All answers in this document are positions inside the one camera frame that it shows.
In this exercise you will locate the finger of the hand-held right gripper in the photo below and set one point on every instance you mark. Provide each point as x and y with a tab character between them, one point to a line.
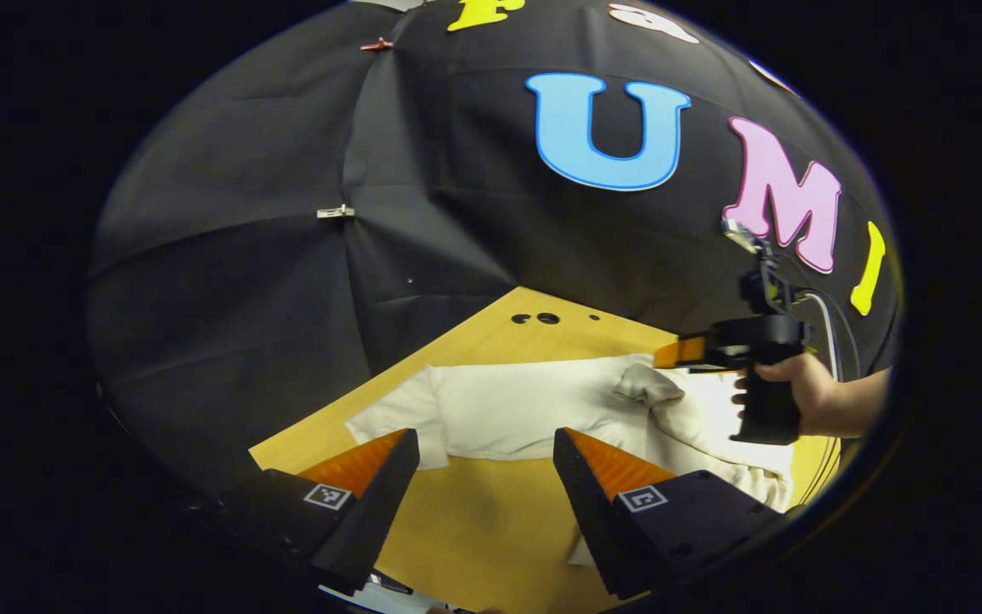
680	352

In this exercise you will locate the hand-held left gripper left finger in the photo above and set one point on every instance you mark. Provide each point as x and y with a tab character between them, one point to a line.
380	495

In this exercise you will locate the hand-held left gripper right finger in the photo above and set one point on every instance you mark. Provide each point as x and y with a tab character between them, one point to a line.
580	495

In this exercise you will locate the white sweatshirt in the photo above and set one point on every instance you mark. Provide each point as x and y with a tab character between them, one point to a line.
525	409

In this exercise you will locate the black backdrop cloth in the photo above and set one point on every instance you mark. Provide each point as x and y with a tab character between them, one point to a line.
457	222

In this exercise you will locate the silver backdrop clip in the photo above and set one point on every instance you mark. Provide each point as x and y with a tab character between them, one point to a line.
335	211

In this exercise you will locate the red backdrop clip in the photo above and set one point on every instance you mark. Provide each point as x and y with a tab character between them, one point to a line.
378	43

